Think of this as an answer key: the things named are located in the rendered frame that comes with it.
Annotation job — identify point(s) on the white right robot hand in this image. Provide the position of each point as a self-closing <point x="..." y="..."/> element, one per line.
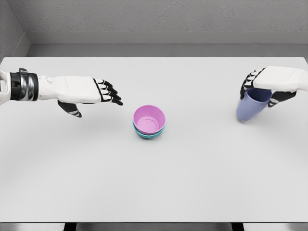
<point x="272" y="79"/>

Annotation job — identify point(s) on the lavender blue cup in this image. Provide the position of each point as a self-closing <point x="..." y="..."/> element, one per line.
<point x="250" y="108"/>

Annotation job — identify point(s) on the teal bowl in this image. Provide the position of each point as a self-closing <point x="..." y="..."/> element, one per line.
<point x="149" y="136"/>

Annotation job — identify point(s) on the pink bowl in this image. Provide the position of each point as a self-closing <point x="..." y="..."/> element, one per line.
<point x="149" y="119"/>

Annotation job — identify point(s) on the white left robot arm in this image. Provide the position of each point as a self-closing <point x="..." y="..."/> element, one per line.
<point x="26" y="87"/>

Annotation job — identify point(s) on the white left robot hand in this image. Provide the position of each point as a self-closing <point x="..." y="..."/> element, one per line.
<point x="79" y="89"/>

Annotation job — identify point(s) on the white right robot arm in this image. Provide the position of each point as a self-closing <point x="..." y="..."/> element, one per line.
<point x="303" y="80"/>

